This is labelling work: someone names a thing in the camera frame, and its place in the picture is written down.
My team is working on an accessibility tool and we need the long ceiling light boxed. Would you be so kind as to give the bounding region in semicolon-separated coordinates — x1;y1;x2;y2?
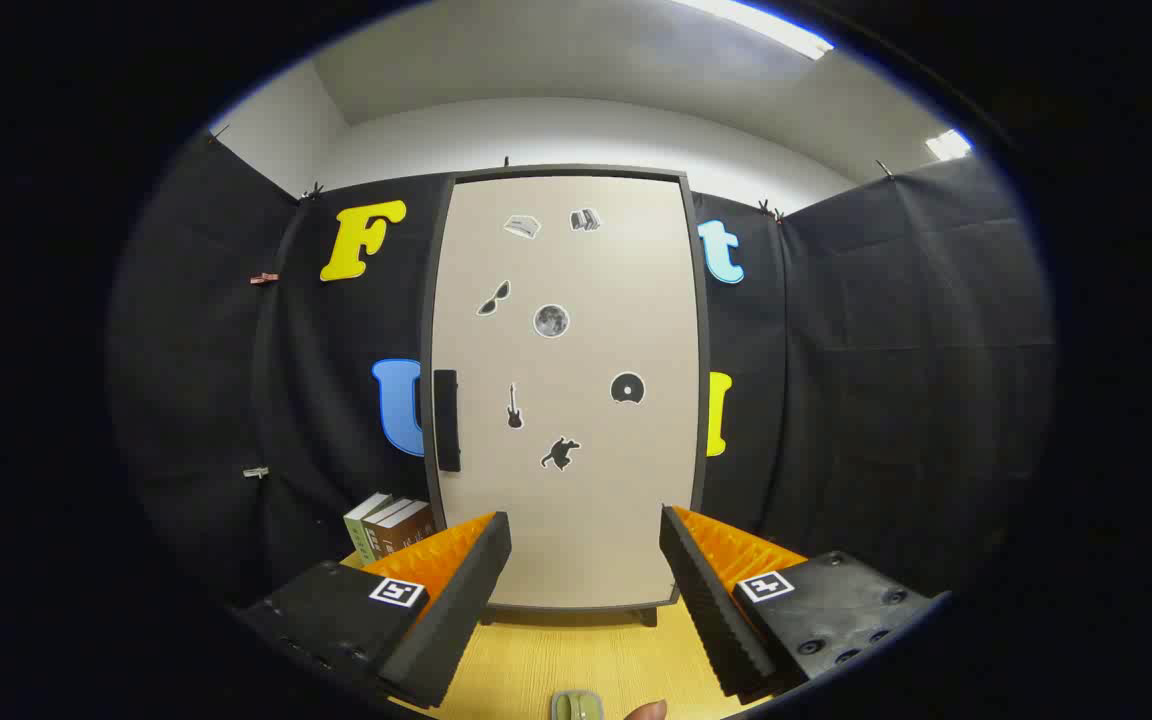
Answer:
674;0;836;62

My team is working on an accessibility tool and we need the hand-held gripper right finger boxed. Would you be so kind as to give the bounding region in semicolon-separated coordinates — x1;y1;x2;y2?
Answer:
658;503;947;706

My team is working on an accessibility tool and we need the pale green translucent cup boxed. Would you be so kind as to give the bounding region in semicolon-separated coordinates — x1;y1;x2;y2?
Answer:
550;689;605;720

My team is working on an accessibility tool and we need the small ceiling light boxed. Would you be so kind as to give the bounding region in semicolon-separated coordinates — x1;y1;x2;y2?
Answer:
925;128;975;162

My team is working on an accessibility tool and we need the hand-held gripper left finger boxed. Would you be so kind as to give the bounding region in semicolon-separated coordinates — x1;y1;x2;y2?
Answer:
234;510;515;711

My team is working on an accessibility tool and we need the black backdrop cloth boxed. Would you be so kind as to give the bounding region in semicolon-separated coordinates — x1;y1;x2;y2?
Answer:
106;130;1057;621

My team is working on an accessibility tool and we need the black door handle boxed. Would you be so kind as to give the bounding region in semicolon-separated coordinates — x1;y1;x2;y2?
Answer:
433;369;463;473

